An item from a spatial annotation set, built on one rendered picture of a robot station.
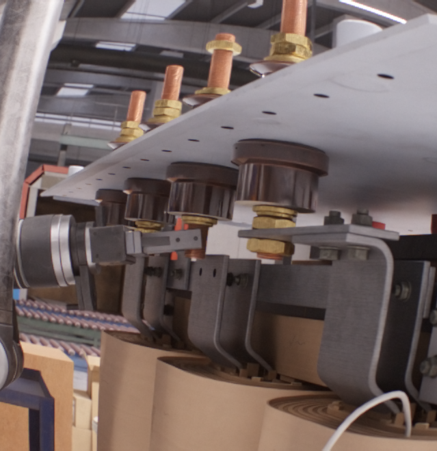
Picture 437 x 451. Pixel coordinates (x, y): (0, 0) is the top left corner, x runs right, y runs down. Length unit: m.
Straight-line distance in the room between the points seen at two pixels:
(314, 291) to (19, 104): 0.46
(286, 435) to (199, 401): 0.31
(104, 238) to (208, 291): 0.16
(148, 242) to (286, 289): 0.21
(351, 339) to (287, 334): 0.39
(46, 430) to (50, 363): 0.69
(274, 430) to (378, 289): 0.19
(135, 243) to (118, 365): 0.43
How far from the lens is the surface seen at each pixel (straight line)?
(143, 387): 1.52
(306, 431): 0.80
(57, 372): 2.39
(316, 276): 1.03
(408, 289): 0.81
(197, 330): 1.24
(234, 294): 1.25
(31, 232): 1.22
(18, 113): 1.12
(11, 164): 1.11
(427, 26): 0.45
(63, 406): 2.41
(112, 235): 1.18
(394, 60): 0.56
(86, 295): 1.22
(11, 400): 1.70
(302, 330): 1.15
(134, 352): 1.53
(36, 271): 1.22
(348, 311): 0.83
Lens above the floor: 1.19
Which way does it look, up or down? 4 degrees up
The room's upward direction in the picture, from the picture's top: 7 degrees clockwise
